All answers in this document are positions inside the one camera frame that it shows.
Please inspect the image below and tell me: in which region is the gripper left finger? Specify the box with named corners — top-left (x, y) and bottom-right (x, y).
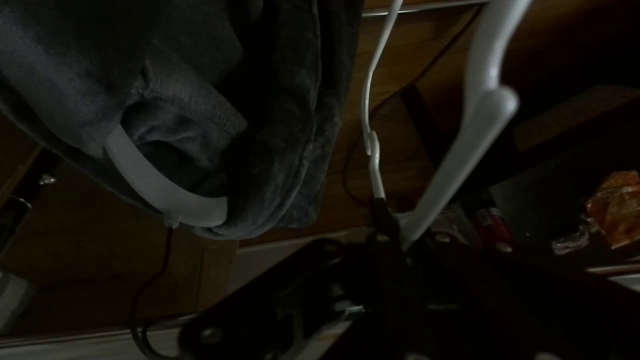
top-left (178, 198), bottom-right (407, 360)

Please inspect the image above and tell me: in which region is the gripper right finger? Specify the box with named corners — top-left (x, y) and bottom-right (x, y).
top-left (406, 232), bottom-right (640, 360)

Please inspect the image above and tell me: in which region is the white plastic coat hanger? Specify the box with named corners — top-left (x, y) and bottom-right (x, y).
top-left (360, 0), bottom-right (534, 251)
top-left (102, 125), bottom-right (230, 230)

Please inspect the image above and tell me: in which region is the metal rack rod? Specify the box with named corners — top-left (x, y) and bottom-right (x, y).
top-left (362, 0), bottom-right (492, 18)

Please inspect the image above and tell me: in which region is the small red bottle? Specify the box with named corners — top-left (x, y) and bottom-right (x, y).
top-left (474, 207), bottom-right (513, 247)

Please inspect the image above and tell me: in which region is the clear plastic wrapper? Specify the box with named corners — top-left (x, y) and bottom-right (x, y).
top-left (551, 225), bottom-right (603, 257)

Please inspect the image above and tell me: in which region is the orange snack packet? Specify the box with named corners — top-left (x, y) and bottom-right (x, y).
top-left (585, 170), bottom-right (640, 251)

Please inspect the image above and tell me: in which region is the grey fleece garment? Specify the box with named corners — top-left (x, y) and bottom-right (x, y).
top-left (0, 0), bottom-right (365, 242)

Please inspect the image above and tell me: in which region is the black cable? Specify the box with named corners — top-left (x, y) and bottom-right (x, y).
top-left (128, 227), bottom-right (187, 360)

